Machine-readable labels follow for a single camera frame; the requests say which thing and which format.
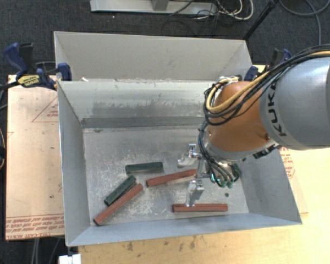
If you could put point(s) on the grey metal bin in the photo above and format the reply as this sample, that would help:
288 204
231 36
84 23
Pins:
154 144

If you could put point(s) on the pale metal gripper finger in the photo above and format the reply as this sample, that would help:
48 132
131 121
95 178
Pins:
192 150
195 193

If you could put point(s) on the dark green flat block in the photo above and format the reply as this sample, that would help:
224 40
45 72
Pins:
120 190
144 167

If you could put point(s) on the brown cardboard board red print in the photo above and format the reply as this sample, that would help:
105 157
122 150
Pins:
33 161

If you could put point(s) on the red-brown flat block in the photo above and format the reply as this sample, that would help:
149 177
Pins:
209 208
118 204
167 178

